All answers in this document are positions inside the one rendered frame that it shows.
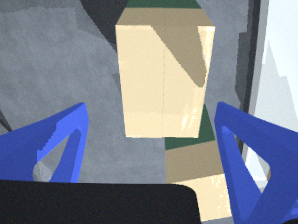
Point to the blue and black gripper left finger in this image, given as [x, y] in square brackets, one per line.
[22, 148]

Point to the white tray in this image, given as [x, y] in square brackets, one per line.
[278, 81]

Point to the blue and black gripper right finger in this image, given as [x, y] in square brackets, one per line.
[276, 145]

